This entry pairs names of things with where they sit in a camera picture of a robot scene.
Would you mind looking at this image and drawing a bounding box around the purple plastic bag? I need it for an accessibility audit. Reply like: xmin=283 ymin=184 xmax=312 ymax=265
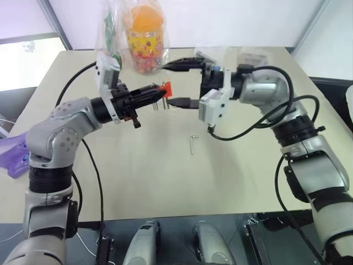
xmin=0 ymin=131 xmax=31 ymax=179

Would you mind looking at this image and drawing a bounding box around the small clear parts bag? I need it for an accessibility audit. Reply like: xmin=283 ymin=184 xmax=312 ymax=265
xmin=194 ymin=46 xmax=230 ymax=68
xmin=237 ymin=46 xmax=274 ymax=67

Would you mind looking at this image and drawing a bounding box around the black bracket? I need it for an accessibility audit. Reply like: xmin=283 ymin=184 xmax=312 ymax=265
xmin=95 ymin=236 xmax=115 ymax=265

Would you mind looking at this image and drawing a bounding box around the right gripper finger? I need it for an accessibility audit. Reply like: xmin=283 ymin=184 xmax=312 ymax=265
xmin=167 ymin=97 xmax=200 ymax=109
xmin=161 ymin=56 xmax=207 ymax=73

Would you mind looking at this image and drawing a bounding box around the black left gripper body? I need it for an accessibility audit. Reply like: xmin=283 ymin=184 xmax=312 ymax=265
xmin=111 ymin=83 xmax=143 ymax=130

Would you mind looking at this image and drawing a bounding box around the green white packet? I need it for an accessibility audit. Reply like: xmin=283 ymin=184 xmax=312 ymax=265
xmin=103 ymin=10 xmax=122 ymax=65

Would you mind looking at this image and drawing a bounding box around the clear plastic bag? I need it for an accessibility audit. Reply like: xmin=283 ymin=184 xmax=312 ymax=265
xmin=95 ymin=0 xmax=171 ymax=75

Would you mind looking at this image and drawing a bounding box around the orange lidded candy cup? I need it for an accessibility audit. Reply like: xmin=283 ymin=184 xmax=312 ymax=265
xmin=125 ymin=5 xmax=167 ymax=74

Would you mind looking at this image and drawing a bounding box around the loose silver L-shaped hex key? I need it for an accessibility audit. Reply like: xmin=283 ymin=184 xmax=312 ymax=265
xmin=189 ymin=134 xmax=199 ymax=156

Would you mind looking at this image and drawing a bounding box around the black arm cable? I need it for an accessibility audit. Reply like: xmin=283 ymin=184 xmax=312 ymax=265
xmin=55 ymin=62 xmax=105 ymax=241
xmin=206 ymin=63 xmax=326 ymax=260

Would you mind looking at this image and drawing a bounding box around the dark window frame post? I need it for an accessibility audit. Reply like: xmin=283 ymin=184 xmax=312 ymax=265
xmin=37 ymin=0 xmax=74 ymax=52

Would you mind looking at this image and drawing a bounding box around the red hex key holder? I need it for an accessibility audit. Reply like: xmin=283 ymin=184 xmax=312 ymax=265
xmin=158 ymin=81 xmax=174 ymax=98

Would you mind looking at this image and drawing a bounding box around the black flat box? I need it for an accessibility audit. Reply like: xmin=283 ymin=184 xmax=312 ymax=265
xmin=242 ymin=220 xmax=278 ymax=265

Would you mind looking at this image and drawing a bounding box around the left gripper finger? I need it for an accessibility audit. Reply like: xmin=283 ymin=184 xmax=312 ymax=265
xmin=131 ymin=93 xmax=167 ymax=106
xmin=131 ymin=84 xmax=166 ymax=98

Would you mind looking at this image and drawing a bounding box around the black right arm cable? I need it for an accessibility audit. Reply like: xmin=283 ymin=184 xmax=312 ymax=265
xmin=206 ymin=63 xmax=326 ymax=260

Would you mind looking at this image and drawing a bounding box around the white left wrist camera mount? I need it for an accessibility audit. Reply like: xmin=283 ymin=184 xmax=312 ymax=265
xmin=95 ymin=54 xmax=124 ymax=125

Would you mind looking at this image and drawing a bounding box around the thin white cable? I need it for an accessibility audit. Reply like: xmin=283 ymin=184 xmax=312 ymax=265
xmin=74 ymin=231 xmax=97 ymax=257

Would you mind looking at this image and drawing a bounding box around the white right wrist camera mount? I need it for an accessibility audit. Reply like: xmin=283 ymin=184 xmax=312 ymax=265
xmin=197 ymin=67 xmax=235 ymax=128

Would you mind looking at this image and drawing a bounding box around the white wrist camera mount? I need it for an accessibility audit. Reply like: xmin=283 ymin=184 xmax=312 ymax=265
xmin=197 ymin=67 xmax=235 ymax=128
xmin=95 ymin=54 xmax=124 ymax=125

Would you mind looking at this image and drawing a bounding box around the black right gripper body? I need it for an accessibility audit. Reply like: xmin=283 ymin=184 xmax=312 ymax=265
xmin=200 ymin=61 xmax=224 ymax=97

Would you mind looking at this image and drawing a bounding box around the black side furniture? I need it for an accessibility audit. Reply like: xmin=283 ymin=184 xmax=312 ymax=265
xmin=308 ymin=76 xmax=353 ymax=125

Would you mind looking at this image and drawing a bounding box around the grey rounded shape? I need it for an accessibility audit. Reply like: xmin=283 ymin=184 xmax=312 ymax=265
xmin=192 ymin=220 xmax=237 ymax=265
xmin=122 ymin=219 xmax=162 ymax=265

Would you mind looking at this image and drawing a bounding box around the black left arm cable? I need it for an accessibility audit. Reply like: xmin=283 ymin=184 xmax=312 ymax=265
xmin=55 ymin=62 xmax=105 ymax=241

